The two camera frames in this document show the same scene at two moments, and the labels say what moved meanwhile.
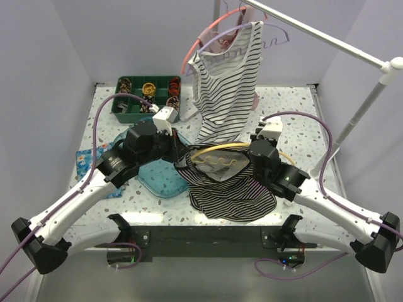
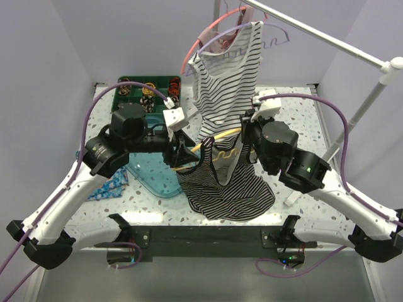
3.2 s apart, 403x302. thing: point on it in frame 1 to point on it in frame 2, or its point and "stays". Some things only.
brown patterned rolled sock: (124, 85) stays
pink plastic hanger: (265, 16) stays
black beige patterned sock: (145, 107) stays
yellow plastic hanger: (200, 150) to (219, 153)
